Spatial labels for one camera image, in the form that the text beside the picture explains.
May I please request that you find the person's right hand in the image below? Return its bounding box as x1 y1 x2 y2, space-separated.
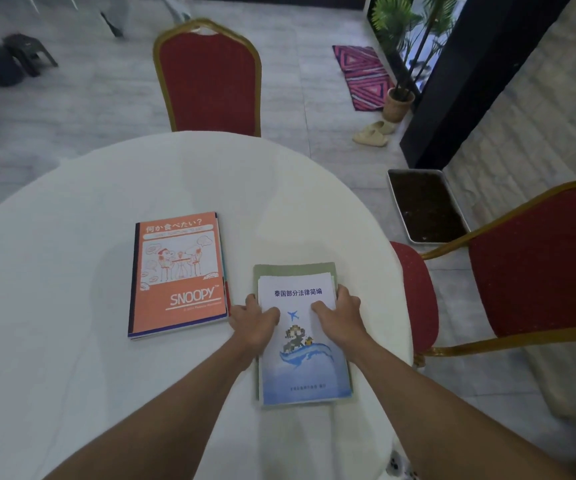
310 284 369 358

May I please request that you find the person's left hand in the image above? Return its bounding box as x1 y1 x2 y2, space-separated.
228 294 282 356

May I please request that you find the white blue whale booklet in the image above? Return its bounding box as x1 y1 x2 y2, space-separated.
257 273 353 407

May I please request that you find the person's left forearm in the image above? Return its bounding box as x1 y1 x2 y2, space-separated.
43 337 263 480

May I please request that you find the person's right forearm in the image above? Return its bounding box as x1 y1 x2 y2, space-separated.
352 335 576 480

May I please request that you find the orange cartoon notebook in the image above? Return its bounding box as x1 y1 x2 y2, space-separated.
128 211 229 339

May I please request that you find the tray of dark soil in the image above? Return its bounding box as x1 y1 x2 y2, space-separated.
387 168 471 245

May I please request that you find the white spotted fabric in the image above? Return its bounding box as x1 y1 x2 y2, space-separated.
385 449 421 480

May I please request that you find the woven plant pot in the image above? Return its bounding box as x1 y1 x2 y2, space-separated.
382 87 416 123

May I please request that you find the white tablecloth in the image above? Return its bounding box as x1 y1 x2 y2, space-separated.
0 131 414 480

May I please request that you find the red gold banquet chair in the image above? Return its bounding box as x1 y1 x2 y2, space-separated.
153 18 263 138
390 180 576 370

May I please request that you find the pink patterned rug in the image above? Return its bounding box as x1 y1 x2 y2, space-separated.
332 45 396 112

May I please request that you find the black pillar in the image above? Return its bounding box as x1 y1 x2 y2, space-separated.
400 0 574 170

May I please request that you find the green palm plant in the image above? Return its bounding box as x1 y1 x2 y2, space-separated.
370 0 461 93

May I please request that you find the black plastic stool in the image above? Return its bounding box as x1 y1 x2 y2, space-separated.
2 33 59 78

